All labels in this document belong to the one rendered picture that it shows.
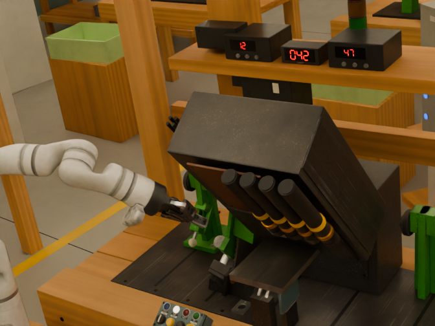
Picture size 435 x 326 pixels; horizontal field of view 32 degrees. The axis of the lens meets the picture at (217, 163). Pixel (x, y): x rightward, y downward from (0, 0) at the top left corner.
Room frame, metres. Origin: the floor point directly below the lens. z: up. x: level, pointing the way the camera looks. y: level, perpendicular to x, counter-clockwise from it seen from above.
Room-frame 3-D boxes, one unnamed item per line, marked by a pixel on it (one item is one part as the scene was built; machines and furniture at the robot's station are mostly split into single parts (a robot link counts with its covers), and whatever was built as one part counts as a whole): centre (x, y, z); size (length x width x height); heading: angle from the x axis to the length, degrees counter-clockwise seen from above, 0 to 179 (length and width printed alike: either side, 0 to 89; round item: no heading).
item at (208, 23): (2.21, -0.07, 1.59); 0.15 x 0.07 x 0.07; 52
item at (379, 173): (1.90, -0.34, 1.07); 0.30 x 0.18 x 0.34; 52
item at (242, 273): (1.73, -0.17, 1.11); 0.39 x 0.16 x 0.03; 142
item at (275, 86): (2.09, -0.21, 1.42); 0.17 x 0.12 x 0.15; 52
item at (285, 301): (1.68, -0.14, 0.97); 0.10 x 0.02 x 0.14; 142
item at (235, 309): (1.78, -0.01, 0.90); 0.06 x 0.04 x 0.01; 142
